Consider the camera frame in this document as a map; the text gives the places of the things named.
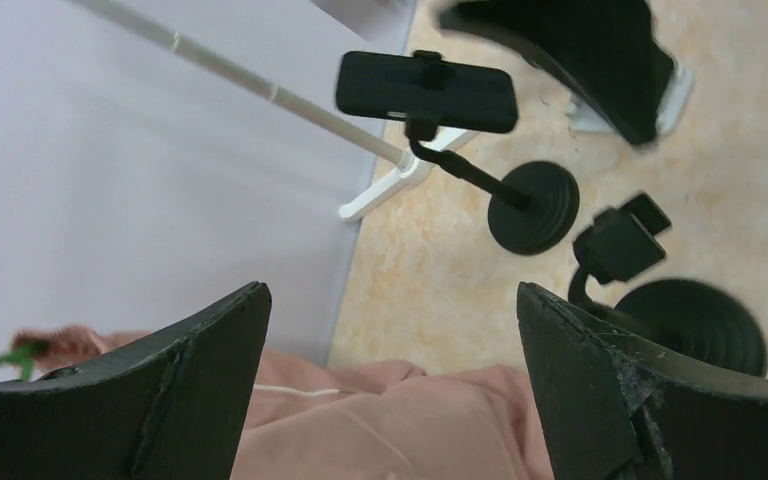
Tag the pink hanging garment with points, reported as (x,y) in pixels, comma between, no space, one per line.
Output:
(389,420)

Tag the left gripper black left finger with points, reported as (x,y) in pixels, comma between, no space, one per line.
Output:
(170,405)

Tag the black phone stand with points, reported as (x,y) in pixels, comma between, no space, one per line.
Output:
(686,316)
(531,209)

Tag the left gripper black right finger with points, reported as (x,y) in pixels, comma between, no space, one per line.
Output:
(614,405)

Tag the metal clothes rack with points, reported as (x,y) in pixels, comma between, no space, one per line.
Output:
(408,170)

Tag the green clothes hanger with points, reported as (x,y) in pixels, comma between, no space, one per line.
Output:
(23,358)

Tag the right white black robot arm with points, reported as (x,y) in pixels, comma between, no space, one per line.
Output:
(605,53)

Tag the white-edged smartphone on table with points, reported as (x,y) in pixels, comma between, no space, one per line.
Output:
(583,119)

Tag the black smartphone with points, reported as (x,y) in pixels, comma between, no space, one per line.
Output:
(396,87)

